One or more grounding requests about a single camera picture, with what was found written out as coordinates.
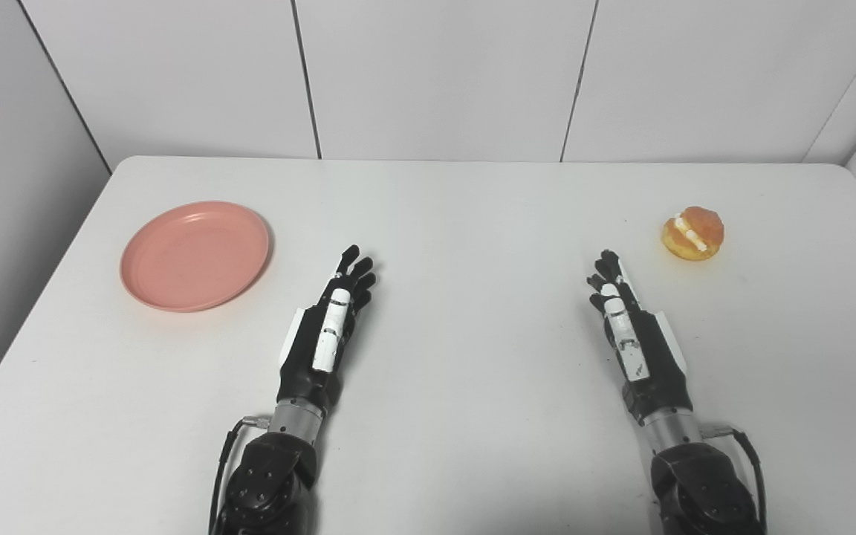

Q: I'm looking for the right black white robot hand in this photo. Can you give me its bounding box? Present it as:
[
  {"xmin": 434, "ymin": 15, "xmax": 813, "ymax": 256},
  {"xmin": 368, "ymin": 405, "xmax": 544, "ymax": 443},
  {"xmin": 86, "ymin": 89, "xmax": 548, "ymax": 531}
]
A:
[{"xmin": 586, "ymin": 249, "xmax": 695, "ymax": 427}]

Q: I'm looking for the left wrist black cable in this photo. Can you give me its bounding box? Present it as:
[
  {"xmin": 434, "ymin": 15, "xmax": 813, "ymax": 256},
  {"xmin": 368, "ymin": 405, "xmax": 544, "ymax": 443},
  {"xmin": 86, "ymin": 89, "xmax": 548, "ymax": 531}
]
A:
[{"xmin": 208, "ymin": 416, "xmax": 271, "ymax": 535}]

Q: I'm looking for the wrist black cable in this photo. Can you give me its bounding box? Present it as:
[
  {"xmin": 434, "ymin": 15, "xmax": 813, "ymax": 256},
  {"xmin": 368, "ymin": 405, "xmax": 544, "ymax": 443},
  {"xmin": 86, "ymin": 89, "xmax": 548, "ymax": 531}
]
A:
[
  {"xmin": 701, "ymin": 424, "xmax": 769, "ymax": 535},
  {"xmin": 208, "ymin": 416, "xmax": 271, "ymax": 535}
]

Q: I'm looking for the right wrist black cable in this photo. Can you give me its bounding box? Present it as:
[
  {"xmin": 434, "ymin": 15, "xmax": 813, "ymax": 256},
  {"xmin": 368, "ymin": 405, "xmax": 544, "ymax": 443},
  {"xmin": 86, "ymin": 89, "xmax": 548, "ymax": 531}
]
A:
[{"xmin": 701, "ymin": 424, "xmax": 769, "ymax": 535}]

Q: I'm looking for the cream puff pastry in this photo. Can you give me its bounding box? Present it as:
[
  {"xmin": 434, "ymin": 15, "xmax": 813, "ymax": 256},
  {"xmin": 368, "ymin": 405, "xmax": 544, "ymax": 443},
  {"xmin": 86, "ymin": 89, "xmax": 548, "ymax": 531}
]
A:
[{"xmin": 661, "ymin": 206, "xmax": 725, "ymax": 262}]

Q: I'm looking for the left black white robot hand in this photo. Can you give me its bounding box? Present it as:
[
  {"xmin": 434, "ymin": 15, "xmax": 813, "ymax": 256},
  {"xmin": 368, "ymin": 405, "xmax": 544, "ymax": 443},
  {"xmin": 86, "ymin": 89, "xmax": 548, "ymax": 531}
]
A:
[{"xmin": 277, "ymin": 244, "xmax": 377, "ymax": 412}]

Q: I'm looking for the pink round plate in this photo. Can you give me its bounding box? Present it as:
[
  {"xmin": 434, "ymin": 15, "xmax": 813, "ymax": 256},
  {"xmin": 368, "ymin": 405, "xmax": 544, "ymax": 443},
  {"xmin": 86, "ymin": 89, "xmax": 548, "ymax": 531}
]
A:
[{"xmin": 119, "ymin": 201, "xmax": 271, "ymax": 313}]

